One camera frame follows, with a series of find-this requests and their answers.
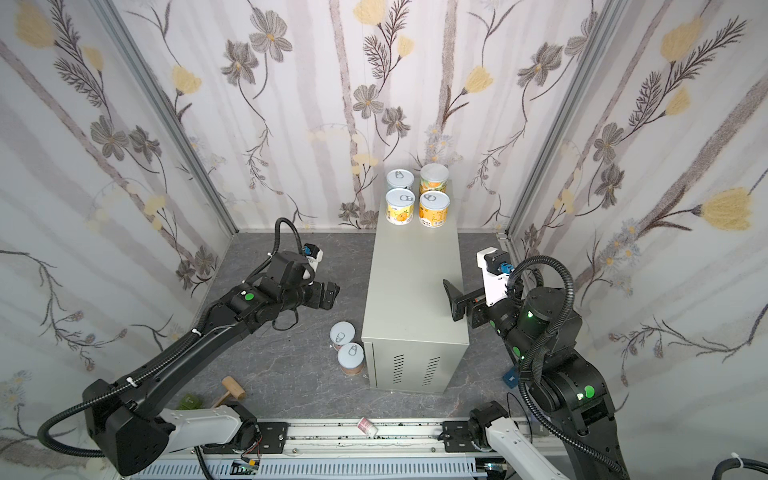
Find pink label can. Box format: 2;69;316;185
329;321;356;351

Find yellow label can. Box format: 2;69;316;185
385;188;416;226
419;190;450;228

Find green orange peach can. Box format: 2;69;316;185
419;163;450;194

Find white blue label can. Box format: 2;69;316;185
386;169;415;190

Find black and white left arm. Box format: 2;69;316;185
37;241;340;476

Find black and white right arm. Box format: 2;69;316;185
443;248;629;479

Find grey metal cabinet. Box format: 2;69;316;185
361;212;469;394

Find blue square block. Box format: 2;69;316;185
502;367;519;390

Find salmon label can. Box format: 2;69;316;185
337;342;365;376

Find wooden mallet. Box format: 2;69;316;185
213;376;247;408

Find small pink bottle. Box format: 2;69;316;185
357;417;379;438

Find green block toy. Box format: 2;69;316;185
176;393;203;410

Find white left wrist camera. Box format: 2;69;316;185
303;243;323;271

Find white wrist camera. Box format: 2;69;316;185
303;243;323;271
476;247;514;307

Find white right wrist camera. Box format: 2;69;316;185
476;247;514;307

